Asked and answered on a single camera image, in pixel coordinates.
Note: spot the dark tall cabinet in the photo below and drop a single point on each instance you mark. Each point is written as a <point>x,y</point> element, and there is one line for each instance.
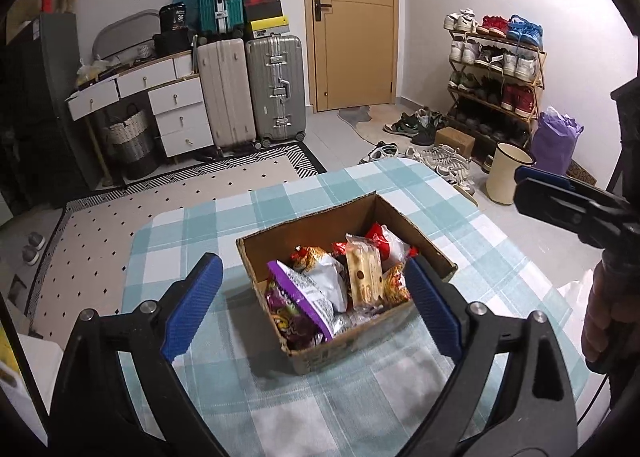
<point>45,112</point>

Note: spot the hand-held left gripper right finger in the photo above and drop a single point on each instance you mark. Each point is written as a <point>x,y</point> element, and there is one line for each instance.
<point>435,314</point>

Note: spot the wooden shoe rack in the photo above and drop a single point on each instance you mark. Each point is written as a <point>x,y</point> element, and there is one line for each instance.
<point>540,82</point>

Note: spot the black storage box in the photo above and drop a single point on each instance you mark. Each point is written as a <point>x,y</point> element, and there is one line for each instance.
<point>172,43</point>

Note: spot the red orange snack packet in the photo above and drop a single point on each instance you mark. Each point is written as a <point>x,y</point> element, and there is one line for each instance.
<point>396,283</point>

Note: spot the small cardboard box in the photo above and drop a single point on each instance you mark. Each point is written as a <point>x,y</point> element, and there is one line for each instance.
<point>455,139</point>

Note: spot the brown coir mat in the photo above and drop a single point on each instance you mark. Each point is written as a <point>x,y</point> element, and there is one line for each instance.
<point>582,173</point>

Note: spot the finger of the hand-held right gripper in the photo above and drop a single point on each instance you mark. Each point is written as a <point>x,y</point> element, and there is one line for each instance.
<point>545,176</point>
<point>555,207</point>

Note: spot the black yellow shoe box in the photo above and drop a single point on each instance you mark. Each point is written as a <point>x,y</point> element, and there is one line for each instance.
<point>270,28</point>

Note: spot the wooden door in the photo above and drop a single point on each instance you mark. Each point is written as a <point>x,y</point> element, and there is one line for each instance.
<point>355,37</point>

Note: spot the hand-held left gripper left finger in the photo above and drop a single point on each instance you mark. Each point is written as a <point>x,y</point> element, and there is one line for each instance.
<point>195,309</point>

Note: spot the teal checked tablecloth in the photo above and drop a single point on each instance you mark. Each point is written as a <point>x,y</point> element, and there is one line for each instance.
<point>500,262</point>

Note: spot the person's right hand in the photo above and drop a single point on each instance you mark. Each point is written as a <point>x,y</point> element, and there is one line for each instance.
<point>600,317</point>

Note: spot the cream waste bin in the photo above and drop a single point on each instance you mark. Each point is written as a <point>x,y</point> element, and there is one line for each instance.
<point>505,177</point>

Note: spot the purple bag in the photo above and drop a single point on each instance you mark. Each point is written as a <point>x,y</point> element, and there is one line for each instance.
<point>555,142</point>

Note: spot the fries print snack bag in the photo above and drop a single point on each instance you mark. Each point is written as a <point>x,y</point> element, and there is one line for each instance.
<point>325,277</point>

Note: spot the beige suitcase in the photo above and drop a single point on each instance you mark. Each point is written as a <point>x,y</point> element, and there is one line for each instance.
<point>225,92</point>

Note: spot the white drawer cabinet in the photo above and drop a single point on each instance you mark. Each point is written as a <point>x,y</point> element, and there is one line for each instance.
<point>175,102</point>

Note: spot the silver suitcase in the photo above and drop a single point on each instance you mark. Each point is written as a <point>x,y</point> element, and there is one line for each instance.
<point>275,87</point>

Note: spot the pile of loose sneakers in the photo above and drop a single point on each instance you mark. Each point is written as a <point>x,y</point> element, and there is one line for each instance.
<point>440,159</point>

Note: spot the grey oval board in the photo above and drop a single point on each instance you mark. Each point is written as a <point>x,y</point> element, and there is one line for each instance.
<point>120,32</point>

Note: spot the beige cracker packet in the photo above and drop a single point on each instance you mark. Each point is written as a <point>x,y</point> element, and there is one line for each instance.
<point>365,272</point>

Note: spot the brown cardboard box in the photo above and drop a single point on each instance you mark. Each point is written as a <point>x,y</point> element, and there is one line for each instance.
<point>380,332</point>

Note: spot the white plastic bag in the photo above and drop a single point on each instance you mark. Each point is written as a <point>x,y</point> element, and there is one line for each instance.
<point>575,294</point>

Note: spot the beige door mat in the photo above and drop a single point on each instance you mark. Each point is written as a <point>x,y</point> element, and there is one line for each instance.
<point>387,129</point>

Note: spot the red white snack packet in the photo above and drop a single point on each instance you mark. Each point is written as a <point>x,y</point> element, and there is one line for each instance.
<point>392,244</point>

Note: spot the black bag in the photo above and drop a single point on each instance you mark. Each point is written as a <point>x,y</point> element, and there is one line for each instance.
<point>174,17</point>

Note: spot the rows of racked shoes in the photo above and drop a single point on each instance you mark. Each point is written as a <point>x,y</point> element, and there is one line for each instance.
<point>500,62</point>

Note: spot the woven laundry basket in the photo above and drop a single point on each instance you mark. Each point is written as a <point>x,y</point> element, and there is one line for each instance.
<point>130,142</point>

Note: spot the black red shoe box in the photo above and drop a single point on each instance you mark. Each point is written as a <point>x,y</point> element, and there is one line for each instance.
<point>262,6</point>

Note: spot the cream dotted rug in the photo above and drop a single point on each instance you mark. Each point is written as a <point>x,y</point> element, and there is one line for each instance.
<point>150,197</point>

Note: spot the grey slipper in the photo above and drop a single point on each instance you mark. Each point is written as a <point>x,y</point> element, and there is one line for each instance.
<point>31,255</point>
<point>37,240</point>

